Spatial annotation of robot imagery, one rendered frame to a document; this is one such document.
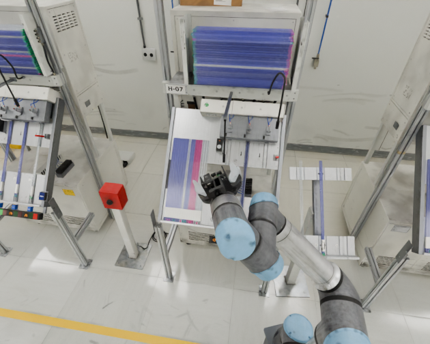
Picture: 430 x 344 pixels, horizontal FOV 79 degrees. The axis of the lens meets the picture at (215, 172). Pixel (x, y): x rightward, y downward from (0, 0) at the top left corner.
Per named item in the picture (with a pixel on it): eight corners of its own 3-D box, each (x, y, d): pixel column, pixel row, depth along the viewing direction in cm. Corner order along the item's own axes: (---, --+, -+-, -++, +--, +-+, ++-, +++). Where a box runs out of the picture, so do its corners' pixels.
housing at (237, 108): (280, 124, 161) (284, 117, 147) (203, 119, 167) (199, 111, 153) (281, 112, 162) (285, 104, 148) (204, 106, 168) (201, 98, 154)
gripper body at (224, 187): (222, 164, 73) (231, 183, 62) (235, 188, 76) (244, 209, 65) (198, 176, 73) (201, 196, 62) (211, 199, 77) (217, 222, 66)
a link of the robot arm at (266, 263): (287, 239, 65) (263, 211, 60) (286, 281, 56) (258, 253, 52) (260, 246, 69) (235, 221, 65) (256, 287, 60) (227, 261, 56)
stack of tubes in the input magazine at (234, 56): (285, 89, 140) (295, 34, 122) (193, 84, 146) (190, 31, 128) (284, 81, 149) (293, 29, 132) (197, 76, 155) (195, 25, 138)
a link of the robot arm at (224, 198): (248, 220, 61) (218, 235, 62) (244, 210, 66) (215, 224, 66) (236, 196, 58) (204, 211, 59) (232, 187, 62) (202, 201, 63)
